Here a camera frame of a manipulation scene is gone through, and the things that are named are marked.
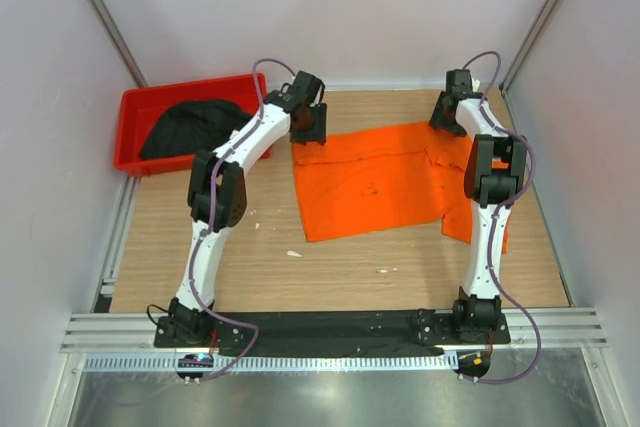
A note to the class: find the orange t shirt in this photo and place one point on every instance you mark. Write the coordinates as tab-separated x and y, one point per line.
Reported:
383	178

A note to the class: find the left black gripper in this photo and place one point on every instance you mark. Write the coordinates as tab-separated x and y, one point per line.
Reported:
317	134

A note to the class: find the slotted cable duct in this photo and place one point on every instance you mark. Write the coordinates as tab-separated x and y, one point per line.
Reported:
200	362

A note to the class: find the black t shirt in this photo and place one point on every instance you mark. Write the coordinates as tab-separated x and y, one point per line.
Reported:
191	126

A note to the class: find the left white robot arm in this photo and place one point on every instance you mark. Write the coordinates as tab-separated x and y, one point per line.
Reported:
217	199

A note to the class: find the aluminium frame rail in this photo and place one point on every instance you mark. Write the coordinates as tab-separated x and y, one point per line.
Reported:
130	332

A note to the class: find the corner aluminium post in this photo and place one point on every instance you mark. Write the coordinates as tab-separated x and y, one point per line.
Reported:
105	18
536	30

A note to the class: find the red plastic bin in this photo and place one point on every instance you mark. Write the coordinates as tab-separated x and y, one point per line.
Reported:
141	108

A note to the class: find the right corner aluminium post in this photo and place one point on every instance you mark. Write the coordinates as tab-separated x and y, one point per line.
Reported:
536	30

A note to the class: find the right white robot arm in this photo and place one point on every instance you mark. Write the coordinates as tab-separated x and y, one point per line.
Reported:
494	176

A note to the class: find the left corner aluminium post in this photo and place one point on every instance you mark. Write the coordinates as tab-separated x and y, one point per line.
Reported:
105	18

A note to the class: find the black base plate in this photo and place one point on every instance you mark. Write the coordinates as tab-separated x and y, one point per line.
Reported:
278	329

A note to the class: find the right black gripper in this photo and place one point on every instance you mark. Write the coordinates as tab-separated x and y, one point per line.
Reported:
437	120

